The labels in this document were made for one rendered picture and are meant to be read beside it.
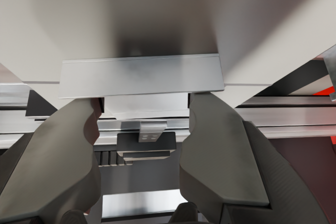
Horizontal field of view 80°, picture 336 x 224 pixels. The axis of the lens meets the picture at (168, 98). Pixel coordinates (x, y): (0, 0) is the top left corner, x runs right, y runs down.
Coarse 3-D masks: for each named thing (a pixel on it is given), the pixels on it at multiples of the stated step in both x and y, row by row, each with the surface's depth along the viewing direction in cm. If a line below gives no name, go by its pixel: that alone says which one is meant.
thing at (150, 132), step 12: (144, 132) 31; (156, 132) 31; (168, 132) 42; (120, 144) 40; (132, 144) 40; (144, 144) 40; (156, 144) 41; (168, 144) 41; (132, 156) 40; (144, 156) 41; (156, 156) 41; (168, 156) 42
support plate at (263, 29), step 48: (0, 0) 7; (48, 0) 7; (96, 0) 7; (144, 0) 7; (192, 0) 8; (240, 0) 8; (288, 0) 8; (0, 48) 10; (48, 48) 10; (96, 48) 10; (144, 48) 10; (192, 48) 11; (240, 48) 11; (288, 48) 11; (48, 96) 16; (240, 96) 18
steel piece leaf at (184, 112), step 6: (114, 114) 21; (120, 114) 21; (126, 114) 21; (132, 114) 21; (138, 114) 22; (144, 114) 22; (150, 114) 22; (156, 114) 22; (162, 114) 22; (168, 114) 22; (174, 114) 22; (180, 114) 23; (186, 114) 23
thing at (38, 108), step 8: (32, 96) 22; (40, 96) 22; (32, 104) 21; (40, 104) 21; (48, 104) 22; (32, 112) 21; (40, 112) 21; (48, 112) 21; (40, 120) 23; (104, 120) 24; (112, 120) 24; (120, 120) 25; (128, 120) 25; (136, 120) 25; (144, 120) 25; (152, 120) 26; (160, 120) 26
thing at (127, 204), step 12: (132, 192) 21; (144, 192) 21; (156, 192) 22; (168, 192) 22; (108, 204) 20; (120, 204) 21; (132, 204) 21; (144, 204) 21; (156, 204) 21; (168, 204) 21; (108, 216) 20; (120, 216) 20; (132, 216) 20; (144, 216) 20; (156, 216) 20; (168, 216) 20
